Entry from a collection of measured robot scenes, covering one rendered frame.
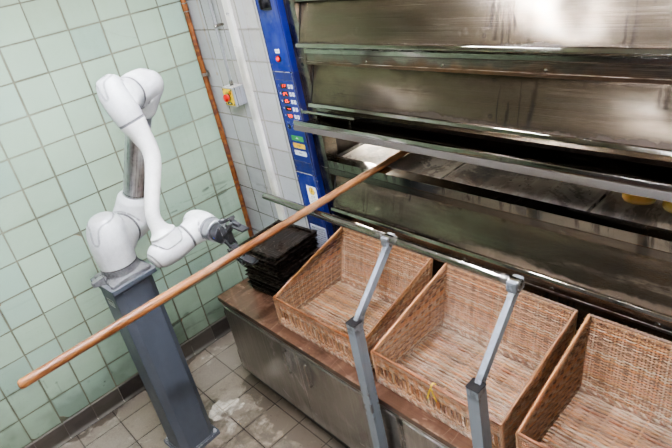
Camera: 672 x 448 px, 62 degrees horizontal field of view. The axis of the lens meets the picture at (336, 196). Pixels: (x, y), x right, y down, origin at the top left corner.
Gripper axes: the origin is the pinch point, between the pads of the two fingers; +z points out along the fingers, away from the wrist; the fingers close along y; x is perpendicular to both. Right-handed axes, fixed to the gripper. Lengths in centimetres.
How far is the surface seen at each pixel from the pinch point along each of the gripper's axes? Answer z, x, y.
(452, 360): 50, -43, 60
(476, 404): 87, -7, 28
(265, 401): -52, -11, 119
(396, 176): 11, -68, 1
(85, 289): -123, 32, 47
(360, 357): 40, -7, 37
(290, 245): -40, -43, 36
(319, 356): 4, -15, 61
